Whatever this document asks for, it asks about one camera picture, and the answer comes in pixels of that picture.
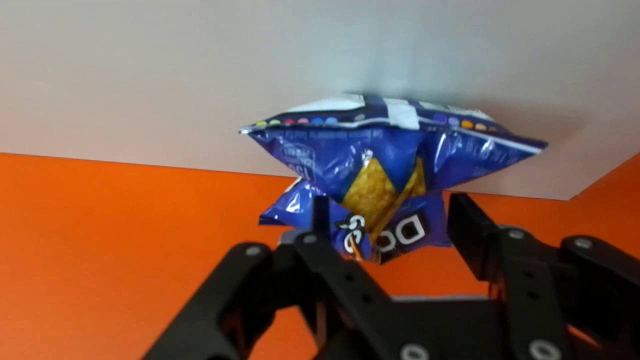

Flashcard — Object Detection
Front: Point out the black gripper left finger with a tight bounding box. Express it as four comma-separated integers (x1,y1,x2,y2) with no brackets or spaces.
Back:
142,197,402,360

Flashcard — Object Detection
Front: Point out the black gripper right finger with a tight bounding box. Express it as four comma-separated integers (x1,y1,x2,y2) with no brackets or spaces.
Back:
447,190,640,360

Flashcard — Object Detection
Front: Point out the blue snack chips bag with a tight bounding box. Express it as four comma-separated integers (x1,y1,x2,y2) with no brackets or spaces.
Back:
238,93,551,267

